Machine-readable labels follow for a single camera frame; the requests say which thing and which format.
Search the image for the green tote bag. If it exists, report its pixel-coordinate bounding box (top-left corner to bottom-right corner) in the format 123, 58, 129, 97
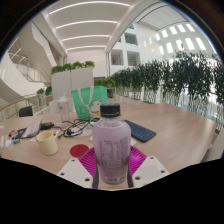
70, 85, 109, 122

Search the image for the black office chair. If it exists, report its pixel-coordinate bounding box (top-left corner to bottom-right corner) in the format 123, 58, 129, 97
18, 105, 34, 118

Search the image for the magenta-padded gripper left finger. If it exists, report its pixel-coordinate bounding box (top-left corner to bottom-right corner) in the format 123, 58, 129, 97
57, 146, 99, 189

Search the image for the dark blue keyboard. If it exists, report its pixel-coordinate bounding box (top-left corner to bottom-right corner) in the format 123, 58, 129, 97
123, 119, 158, 144

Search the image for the open booklet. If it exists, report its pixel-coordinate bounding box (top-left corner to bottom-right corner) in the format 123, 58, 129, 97
20, 120, 43, 139

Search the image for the white planter partition with plants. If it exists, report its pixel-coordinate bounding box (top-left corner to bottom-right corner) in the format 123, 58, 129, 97
50, 60, 96, 101

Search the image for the flat round red coaster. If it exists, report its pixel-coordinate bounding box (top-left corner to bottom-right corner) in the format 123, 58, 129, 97
69, 143, 90, 158

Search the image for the black power cable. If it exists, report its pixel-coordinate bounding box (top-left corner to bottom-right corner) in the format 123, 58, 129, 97
58, 118, 101, 138

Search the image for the pale yellow mug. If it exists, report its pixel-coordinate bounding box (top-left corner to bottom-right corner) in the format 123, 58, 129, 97
35, 130, 59, 157

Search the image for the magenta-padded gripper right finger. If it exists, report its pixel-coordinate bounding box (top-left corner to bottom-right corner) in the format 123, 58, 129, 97
127, 145, 170, 188

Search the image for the row of green hedge plants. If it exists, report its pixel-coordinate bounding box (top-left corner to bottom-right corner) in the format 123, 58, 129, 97
111, 51, 224, 114

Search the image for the black power adapter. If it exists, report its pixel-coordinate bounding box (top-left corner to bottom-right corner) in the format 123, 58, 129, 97
39, 121, 55, 131

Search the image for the group of ceiling light strips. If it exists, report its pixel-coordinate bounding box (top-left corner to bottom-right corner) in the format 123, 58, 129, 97
48, 0, 132, 53

